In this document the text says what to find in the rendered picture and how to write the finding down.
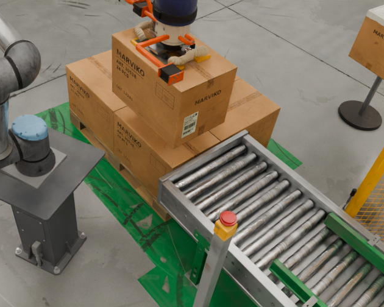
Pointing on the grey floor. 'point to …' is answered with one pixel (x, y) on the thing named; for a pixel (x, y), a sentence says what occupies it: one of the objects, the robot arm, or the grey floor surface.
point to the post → (214, 263)
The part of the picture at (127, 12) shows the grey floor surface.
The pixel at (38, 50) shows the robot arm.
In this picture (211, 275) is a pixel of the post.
